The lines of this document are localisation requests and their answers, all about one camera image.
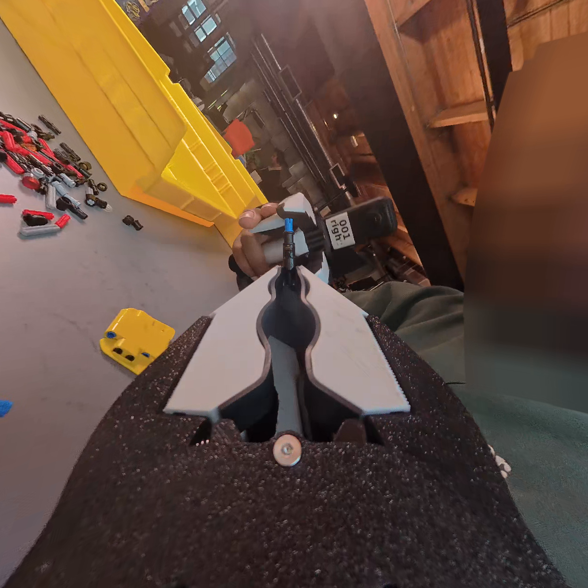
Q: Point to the yellow lego block assembly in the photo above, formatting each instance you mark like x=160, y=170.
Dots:
x=138, y=335

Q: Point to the orange container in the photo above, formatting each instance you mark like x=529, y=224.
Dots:
x=239, y=138

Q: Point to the person's green sweatshirt torso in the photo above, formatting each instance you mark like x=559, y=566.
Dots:
x=528, y=459

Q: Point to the white cloth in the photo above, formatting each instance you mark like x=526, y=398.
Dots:
x=500, y=464

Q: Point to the person's right hand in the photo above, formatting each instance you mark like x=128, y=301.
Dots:
x=246, y=257

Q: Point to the yellow plastic bin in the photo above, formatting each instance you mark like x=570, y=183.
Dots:
x=216, y=183
x=115, y=92

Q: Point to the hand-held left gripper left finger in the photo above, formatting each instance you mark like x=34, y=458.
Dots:
x=220, y=363

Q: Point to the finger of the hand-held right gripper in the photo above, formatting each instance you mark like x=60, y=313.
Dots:
x=301, y=243
x=298, y=204

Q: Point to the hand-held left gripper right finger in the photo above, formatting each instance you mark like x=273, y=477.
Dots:
x=353, y=363

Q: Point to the black connector with blue pin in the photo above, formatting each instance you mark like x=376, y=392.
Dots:
x=288, y=248

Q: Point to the person's right forearm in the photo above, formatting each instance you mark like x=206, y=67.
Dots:
x=413, y=312

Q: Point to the pile of small lego pieces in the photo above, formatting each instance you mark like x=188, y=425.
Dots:
x=41, y=156

